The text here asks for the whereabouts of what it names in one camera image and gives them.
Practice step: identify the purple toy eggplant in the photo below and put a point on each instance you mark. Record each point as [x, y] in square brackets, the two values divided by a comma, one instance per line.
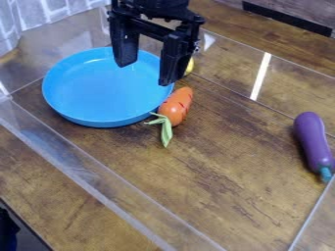
[310, 131]

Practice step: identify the orange toy carrot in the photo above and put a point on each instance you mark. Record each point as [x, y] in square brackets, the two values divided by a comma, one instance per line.
[173, 112]

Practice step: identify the dark baseboard strip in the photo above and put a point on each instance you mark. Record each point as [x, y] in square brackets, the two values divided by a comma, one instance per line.
[288, 19]

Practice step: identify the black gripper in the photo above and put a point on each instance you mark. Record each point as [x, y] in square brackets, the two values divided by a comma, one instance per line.
[130, 20]

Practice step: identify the blue round tray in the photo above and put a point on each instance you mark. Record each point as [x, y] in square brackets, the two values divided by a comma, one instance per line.
[95, 94]

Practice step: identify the clear acrylic enclosure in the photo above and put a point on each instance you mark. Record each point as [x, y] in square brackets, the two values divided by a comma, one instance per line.
[228, 188]

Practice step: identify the yellow toy lemon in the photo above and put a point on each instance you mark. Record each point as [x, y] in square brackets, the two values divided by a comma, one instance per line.
[190, 67]

